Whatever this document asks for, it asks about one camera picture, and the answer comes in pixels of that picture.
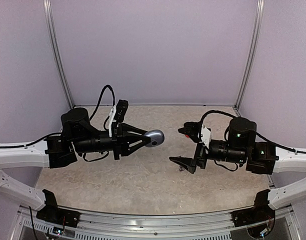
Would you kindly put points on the left aluminium corner post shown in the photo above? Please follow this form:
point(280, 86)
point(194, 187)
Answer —
point(47, 5)

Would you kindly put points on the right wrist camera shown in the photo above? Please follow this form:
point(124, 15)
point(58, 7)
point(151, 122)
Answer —
point(204, 136)

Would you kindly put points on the front aluminium rail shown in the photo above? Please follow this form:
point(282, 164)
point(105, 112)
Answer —
point(94, 225)

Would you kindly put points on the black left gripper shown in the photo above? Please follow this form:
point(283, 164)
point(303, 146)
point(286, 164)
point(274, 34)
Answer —
point(120, 142)

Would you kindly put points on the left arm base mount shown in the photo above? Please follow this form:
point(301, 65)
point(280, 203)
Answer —
point(52, 213)

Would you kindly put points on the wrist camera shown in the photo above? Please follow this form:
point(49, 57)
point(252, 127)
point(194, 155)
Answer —
point(117, 115)
point(204, 136)

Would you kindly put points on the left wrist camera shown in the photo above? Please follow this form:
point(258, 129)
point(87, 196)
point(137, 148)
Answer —
point(117, 115)

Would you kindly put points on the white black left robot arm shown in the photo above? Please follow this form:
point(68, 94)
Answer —
point(58, 150)

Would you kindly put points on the aluminium corner post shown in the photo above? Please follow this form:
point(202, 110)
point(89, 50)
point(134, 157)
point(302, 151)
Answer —
point(251, 53)
point(47, 5)

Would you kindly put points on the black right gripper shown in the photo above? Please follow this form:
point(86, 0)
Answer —
point(190, 164)

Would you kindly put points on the right aluminium corner post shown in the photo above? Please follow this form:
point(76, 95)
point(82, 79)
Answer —
point(251, 53)

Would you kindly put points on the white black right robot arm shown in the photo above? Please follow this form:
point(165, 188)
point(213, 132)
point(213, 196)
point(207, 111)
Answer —
point(242, 149)

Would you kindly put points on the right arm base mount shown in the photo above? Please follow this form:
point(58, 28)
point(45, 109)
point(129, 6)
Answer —
point(258, 219)

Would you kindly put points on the grey oval charging case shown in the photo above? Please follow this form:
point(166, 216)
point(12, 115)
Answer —
point(156, 136)

